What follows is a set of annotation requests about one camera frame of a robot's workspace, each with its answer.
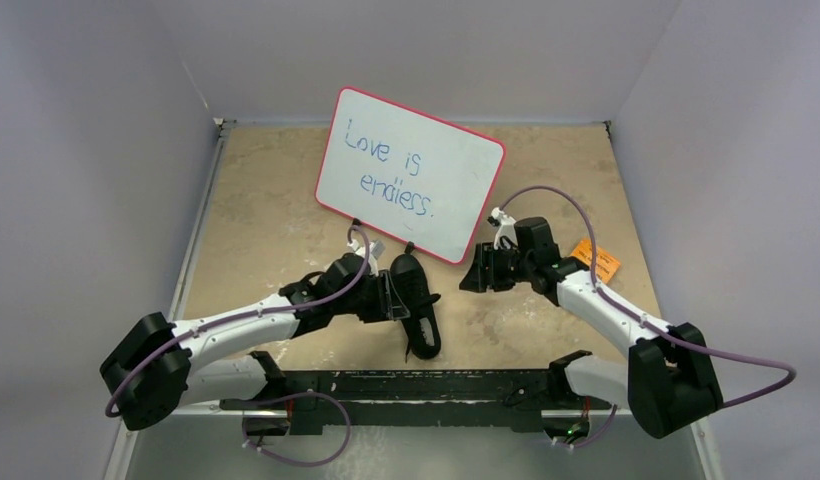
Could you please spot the black shoe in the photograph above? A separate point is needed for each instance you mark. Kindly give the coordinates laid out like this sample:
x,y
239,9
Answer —
x,y
411,290

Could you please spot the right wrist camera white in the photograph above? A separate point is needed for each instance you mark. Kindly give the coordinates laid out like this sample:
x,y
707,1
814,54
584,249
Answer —
x,y
505,236

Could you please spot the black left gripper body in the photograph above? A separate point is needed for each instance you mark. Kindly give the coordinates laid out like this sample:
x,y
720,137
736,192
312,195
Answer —
x,y
365,302

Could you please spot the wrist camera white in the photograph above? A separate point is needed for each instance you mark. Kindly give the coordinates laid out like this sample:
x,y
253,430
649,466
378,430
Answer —
x,y
371,252
505,236

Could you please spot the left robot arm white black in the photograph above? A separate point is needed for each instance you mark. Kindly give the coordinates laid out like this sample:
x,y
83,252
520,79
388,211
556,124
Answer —
x,y
147,373

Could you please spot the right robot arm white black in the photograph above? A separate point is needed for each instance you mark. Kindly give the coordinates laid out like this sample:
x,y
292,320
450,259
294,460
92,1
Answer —
x,y
667,382

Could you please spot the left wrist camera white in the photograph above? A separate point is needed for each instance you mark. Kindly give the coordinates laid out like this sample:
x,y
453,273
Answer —
x,y
371,252

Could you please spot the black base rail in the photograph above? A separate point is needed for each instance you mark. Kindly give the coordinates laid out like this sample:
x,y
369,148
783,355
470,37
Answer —
x,y
521,400

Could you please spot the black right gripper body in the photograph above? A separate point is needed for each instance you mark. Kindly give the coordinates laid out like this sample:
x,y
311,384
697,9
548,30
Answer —
x,y
488,266

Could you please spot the pink framed whiteboard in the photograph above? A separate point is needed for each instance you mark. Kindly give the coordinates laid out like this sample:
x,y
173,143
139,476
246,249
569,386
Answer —
x,y
407,174

